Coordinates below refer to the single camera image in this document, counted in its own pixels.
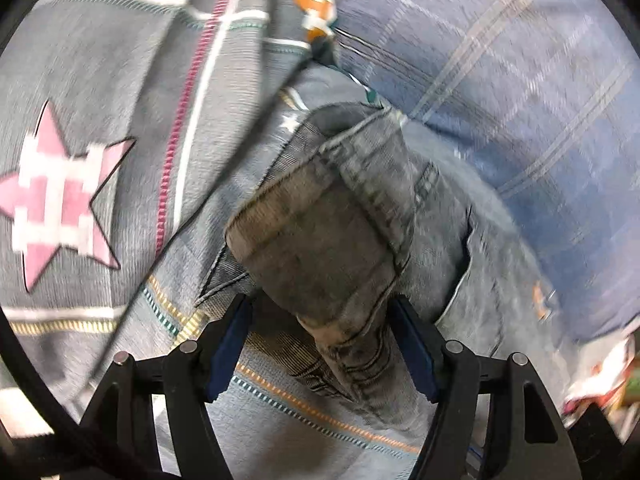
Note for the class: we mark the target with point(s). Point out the grey denim pants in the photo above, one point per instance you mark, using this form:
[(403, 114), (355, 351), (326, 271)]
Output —
[(330, 240)]

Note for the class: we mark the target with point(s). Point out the grey star-print blanket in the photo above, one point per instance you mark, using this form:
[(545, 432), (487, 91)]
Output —
[(125, 135)]

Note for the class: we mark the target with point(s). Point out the blue plaid bedsheet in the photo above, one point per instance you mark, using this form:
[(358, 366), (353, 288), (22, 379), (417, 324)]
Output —
[(500, 110)]

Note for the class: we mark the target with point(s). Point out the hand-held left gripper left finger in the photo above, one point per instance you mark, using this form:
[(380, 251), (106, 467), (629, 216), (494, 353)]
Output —
[(231, 347)]

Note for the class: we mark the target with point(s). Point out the colourful printed cloth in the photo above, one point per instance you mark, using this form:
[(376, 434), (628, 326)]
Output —
[(602, 380)]

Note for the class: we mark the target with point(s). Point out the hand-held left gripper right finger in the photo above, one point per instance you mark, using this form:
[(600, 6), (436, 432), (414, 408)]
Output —
[(415, 347)]

